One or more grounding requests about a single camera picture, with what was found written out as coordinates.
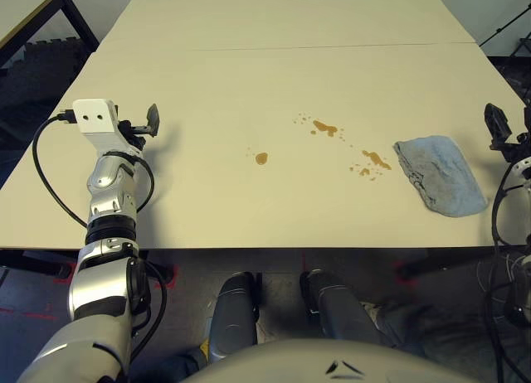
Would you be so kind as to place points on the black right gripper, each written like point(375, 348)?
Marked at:
point(514, 148)

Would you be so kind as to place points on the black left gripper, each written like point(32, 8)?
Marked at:
point(134, 134)

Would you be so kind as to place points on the light blue rag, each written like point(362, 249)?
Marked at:
point(444, 175)

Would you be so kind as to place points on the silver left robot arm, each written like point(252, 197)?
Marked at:
point(103, 275)

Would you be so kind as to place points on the black step stool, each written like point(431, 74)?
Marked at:
point(523, 47)

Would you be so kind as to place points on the round brown liquid puddle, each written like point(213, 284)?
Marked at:
point(261, 158)

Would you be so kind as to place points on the black foam puzzle mat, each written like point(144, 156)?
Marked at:
point(37, 80)

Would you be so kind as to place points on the brown liquid spill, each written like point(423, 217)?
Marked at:
point(375, 157)
point(320, 125)

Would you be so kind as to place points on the grey left robot leg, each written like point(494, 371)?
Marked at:
point(232, 316)

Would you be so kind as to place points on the grey robot leg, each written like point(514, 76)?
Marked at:
point(232, 316)
point(336, 308)

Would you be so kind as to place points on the grey right robot leg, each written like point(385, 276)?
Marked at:
point(336, 308)

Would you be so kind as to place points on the grey robot torso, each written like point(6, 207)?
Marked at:
point(290, 362)

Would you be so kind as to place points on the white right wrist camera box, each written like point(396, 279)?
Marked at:
point(523, 167)

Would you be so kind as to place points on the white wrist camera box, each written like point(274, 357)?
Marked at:
point(95, 117)
point(523, 167)

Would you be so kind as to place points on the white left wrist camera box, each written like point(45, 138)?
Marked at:
point(95, 117)

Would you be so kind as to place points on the beige side table black frame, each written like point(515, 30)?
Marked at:
point(25, 6)

